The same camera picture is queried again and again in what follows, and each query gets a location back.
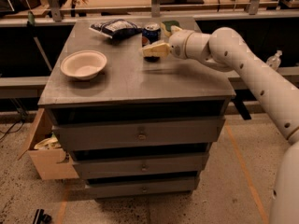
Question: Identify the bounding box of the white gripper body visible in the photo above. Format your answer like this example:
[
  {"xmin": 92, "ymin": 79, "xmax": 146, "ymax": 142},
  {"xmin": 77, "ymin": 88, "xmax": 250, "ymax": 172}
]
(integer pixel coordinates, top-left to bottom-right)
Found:
[{"xmin": 168, "ymin": 30, "xmax": 194, "ymax": 59}]

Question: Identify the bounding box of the blue pepsi can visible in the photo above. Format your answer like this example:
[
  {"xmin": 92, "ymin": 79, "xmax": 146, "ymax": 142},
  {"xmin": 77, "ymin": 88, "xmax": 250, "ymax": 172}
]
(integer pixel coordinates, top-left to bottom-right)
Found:
[{"xmin": 141, "ymin": 22, "xmax": 162, "ymax": 63}]

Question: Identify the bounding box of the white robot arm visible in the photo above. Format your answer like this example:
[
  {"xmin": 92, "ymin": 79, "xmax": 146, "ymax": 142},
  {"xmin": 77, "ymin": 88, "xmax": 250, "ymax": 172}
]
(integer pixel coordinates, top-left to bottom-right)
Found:
[{"xmin": 142, "ymin": 26, "xmax": 299, "ymax": 224}]

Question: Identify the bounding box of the green yellow sponge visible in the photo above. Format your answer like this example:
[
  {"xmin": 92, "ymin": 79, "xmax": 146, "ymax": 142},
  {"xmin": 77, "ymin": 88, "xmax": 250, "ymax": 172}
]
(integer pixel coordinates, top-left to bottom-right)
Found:
[{"xmin": 161, "ymin": 21, "xmax": 180, "ymax": 37}]

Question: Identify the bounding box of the dark blue chip bag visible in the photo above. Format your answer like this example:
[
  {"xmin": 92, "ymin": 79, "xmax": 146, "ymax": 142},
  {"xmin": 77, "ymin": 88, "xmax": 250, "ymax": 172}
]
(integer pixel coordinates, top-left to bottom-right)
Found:
[{"xmin": 90, "ymin": 19, "xmax": 142, "ymax": 39}]

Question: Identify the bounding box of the white paper bowl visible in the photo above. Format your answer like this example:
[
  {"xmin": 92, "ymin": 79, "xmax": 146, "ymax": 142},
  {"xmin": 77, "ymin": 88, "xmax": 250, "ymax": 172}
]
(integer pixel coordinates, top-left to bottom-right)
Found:
[{"xmin": 60, "ymin": 50, "xmax": 107, "ymax": 80}]

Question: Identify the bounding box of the grey drawer cabinet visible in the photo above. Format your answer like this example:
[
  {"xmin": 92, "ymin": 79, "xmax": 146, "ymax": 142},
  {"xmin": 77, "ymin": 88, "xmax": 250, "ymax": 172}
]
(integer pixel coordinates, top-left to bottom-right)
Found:
[{"xmin": 39, "ymin": 20, "xmax": 235, "ymax": 198}]

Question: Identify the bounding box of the clear plastic bottle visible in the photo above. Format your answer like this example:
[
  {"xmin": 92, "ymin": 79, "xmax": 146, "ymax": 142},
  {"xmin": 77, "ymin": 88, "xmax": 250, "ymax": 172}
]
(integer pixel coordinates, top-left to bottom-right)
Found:
[{"xmin": 266, "ymin": 50, "xmax": 282, "ymax": 70}]

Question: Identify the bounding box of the cardboard box on floor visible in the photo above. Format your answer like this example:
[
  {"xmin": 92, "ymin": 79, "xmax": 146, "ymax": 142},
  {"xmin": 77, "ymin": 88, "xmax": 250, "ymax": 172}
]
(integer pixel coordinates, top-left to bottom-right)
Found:
[{"xmin": 17, "ymin": 108, "xmax": 78, "ymax": 180}]

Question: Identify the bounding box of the black object on floor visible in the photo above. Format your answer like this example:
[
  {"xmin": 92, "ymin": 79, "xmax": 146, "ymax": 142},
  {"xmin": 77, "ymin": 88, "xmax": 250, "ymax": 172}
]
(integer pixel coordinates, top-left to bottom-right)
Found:
[{"xmin": 33, "ymin": 209, "xmax": 52, "ymax": 224}]

